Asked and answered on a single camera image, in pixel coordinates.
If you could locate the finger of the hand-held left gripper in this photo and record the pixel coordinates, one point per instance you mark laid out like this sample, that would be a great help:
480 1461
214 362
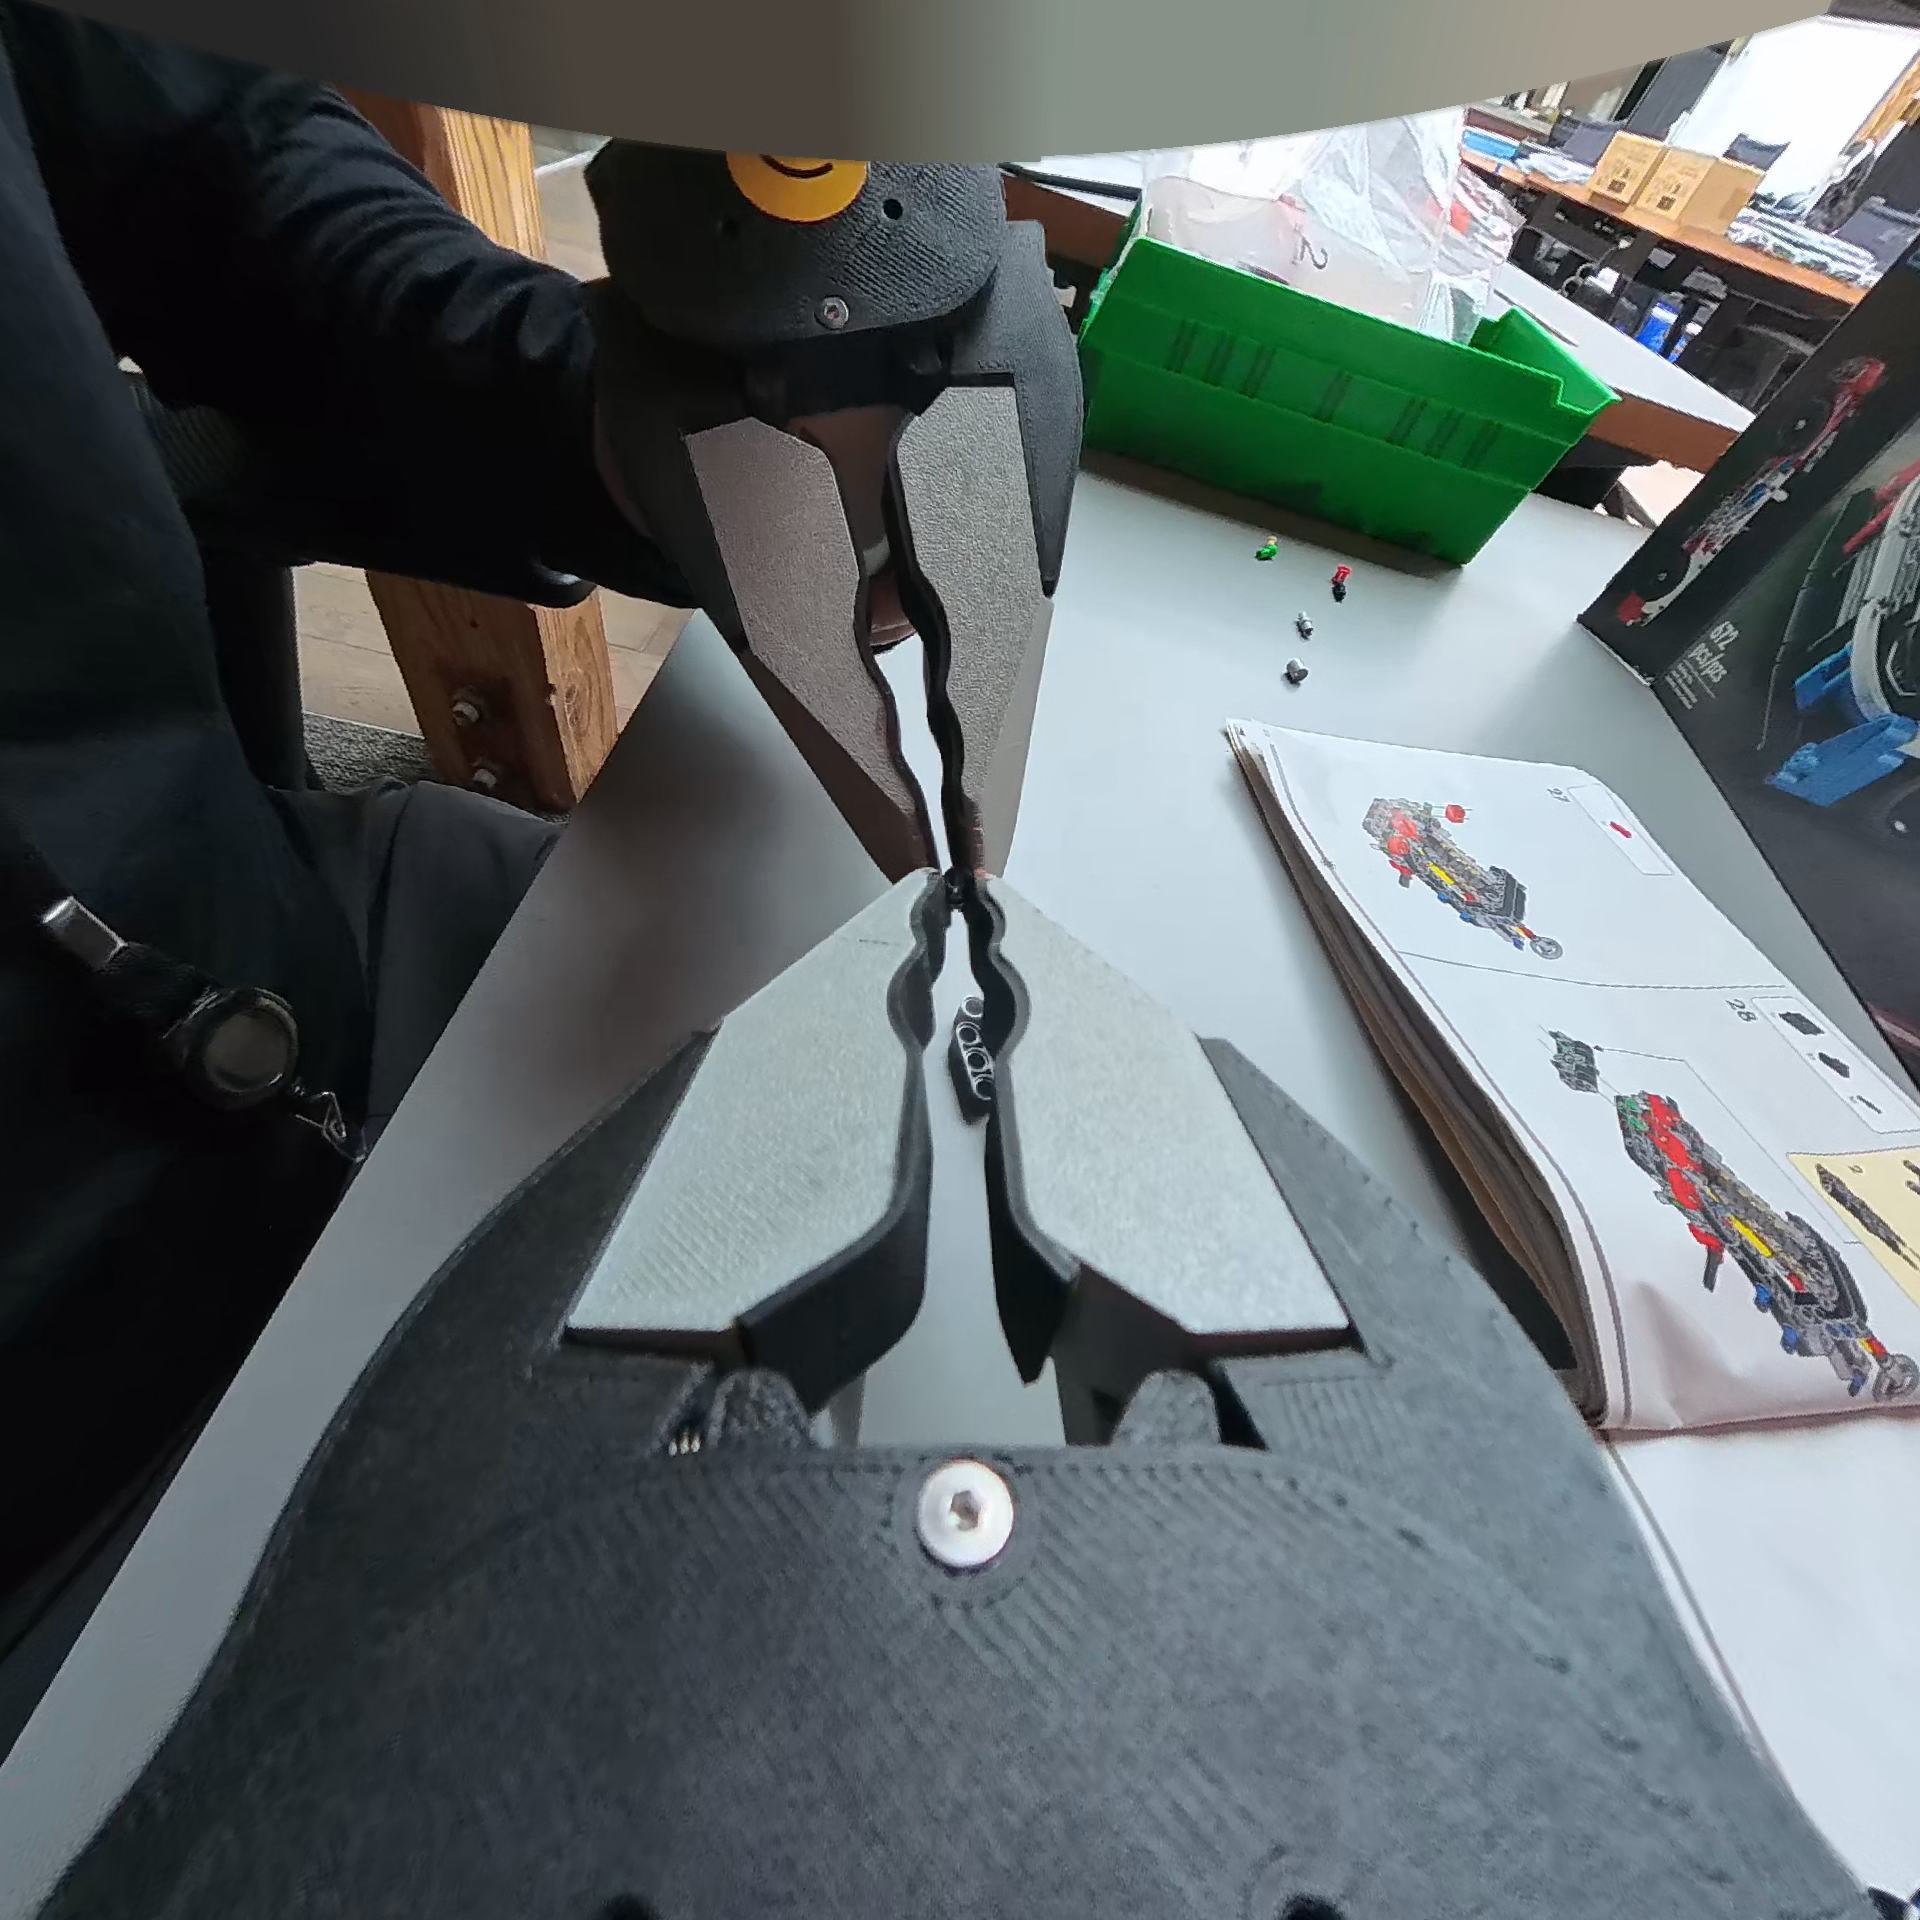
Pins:
785 555
982 555

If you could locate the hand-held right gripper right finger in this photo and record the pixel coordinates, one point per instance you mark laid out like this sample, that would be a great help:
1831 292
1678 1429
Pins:
1154 1184

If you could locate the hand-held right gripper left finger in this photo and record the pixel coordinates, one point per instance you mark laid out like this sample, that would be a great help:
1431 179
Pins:
780 1171

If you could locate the black lego beam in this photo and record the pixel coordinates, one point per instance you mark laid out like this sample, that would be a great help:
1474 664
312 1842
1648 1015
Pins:
971 1058

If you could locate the person's left forearm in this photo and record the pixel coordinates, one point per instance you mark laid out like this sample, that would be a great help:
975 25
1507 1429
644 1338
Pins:
421 376

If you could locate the lego instruction booklet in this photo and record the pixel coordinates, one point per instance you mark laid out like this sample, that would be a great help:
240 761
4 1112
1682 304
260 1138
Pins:
1500 929

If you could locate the lego set box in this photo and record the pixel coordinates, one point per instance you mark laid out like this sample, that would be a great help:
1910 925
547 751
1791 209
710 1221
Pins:
1800 629

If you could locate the person's left hand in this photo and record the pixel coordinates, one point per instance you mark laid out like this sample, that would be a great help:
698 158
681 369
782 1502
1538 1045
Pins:
888 606

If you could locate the green plastic storage bin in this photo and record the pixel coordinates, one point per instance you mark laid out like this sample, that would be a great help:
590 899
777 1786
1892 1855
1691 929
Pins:
1321 435

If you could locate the clear plastic bag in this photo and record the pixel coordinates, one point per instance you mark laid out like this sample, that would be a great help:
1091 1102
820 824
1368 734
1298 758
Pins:
1350 196

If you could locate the black badge reel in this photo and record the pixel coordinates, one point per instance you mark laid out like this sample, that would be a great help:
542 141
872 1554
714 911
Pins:
231 1045

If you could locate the person's dark clothing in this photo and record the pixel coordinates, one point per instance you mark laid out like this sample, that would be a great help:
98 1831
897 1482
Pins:
90 1275

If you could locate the cardboard box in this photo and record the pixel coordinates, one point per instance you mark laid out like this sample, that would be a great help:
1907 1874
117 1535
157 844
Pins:
1625 171
1702 186

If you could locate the wooden workbench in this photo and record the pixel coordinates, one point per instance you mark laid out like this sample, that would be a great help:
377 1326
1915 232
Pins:
1782 256

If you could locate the wooden post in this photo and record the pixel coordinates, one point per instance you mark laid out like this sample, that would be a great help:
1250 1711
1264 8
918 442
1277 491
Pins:
510 675

